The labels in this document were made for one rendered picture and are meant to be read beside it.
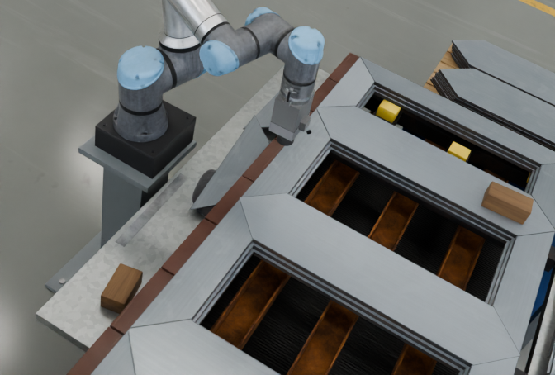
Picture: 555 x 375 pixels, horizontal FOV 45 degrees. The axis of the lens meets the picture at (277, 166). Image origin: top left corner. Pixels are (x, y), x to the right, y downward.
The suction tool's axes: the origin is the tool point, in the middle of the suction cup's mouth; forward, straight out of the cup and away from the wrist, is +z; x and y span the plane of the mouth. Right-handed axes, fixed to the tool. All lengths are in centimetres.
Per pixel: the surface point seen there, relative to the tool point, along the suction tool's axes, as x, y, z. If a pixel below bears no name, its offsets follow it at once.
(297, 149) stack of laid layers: -0.1, 11.9, 13.9
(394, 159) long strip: -23.8, 26.4, 15.6
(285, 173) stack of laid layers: -1.5, 1.7, 13.3
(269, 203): -3.1, -10.2, 12.5
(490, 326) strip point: -62, -11, 14
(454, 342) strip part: -56, -20, 14
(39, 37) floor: 162, 81, 98
